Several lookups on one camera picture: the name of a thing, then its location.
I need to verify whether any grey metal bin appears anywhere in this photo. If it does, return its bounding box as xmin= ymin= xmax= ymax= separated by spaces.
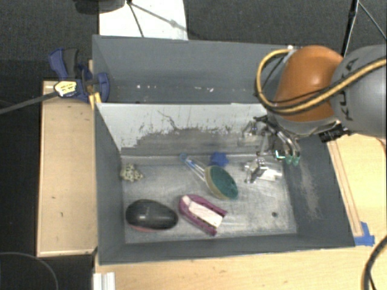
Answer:
xmin=91 ymin=34 xmax=356 ymax=266

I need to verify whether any black cylinder on white bracket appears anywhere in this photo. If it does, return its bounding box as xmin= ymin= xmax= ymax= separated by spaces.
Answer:
xmin=317 ymin=124 xmax=350 ymax=144

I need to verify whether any black computer mouse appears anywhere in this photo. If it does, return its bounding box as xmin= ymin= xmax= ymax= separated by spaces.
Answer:
xmin=125 ymin=198 xmax=180 ymax=233

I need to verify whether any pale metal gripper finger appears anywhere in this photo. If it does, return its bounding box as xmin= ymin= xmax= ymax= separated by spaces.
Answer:
xmin=243 ymin=158 xmax=264 ymax=184
xmin=259 ymin=166 xmax=284 ymax=182

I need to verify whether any pale wood board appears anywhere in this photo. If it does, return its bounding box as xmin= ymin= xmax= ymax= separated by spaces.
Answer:
xmin=36 ymin=80 xmax=99 ymax=258

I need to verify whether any green scrubber with clear handle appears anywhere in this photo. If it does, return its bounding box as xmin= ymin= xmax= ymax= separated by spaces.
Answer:
xmin=179 ymin=152 xmax=239 ymax=201

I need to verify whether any small blue toy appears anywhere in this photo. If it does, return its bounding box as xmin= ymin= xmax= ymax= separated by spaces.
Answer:
xmin=208 ymin=151 xmax=230 ymax=167

